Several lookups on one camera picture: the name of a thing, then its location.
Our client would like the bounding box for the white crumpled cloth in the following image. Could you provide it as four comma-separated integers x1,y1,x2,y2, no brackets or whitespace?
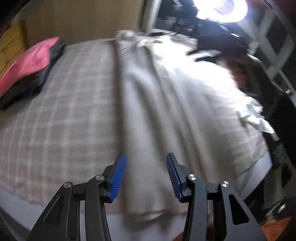
239,96,275,134

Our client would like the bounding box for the light wooden board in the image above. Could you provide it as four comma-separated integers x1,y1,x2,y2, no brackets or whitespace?
0,22,25,77

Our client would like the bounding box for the brown cardboard panel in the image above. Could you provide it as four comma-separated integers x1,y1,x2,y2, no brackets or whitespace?
23,1,144,47

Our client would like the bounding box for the pink folded garment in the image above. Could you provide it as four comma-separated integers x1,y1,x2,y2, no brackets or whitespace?
1,37,60,97

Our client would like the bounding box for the white knit cardigan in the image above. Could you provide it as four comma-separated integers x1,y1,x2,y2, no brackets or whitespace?
115,30,256,223

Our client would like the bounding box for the black folded garment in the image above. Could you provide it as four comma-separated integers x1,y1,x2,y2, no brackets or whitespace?
1,38,66,110

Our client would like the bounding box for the pink plaid blanket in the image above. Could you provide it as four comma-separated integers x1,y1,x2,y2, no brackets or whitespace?
1,40,268,212

